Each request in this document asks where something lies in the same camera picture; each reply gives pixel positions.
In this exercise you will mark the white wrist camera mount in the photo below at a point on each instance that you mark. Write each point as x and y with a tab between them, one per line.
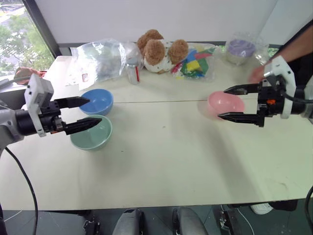
36	93
284	69

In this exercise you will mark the green bowl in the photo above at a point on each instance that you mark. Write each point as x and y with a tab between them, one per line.
90	139

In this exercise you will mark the bag of coloured foam blocks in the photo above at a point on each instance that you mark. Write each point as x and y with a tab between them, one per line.
195	62

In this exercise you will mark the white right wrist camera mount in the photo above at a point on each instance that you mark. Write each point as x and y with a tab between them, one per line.
284	69

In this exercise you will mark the person's bare hand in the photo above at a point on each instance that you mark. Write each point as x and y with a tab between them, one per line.
256	73

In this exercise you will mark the blue bowl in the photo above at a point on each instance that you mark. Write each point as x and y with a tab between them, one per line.
97	102

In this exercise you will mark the large clear plastic bag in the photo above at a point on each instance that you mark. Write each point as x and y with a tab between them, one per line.
102	58

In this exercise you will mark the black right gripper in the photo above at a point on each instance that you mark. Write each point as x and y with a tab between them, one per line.
270	102

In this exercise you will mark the person's dark clothing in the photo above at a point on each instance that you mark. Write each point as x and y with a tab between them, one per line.
302	71

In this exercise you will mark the person's forearm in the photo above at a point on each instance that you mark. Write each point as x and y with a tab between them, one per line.
293	47

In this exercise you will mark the grey rounded robot leg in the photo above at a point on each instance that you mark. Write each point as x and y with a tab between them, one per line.
128	221
190	221

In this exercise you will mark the bagged purple and white cup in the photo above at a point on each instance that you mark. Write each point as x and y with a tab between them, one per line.
239	50

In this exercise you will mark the pink-red bowl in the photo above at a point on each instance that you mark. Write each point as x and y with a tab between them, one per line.
225	102

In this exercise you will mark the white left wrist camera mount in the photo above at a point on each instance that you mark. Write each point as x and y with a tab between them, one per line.
36	93

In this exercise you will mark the brown and white plush toy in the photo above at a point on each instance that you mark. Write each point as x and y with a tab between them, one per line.
159	52

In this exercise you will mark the small jar with red label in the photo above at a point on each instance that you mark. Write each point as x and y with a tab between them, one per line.
133	72

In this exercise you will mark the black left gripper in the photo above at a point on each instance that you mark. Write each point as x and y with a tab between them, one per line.
50	117

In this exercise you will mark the black bracket under table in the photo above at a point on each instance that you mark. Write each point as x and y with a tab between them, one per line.
91	227
228	221

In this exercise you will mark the black window frame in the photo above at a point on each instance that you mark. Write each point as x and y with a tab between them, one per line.
41	27

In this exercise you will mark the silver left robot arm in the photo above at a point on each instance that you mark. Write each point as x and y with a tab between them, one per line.
7	127

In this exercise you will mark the white sneaker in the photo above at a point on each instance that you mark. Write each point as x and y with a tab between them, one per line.
262	208

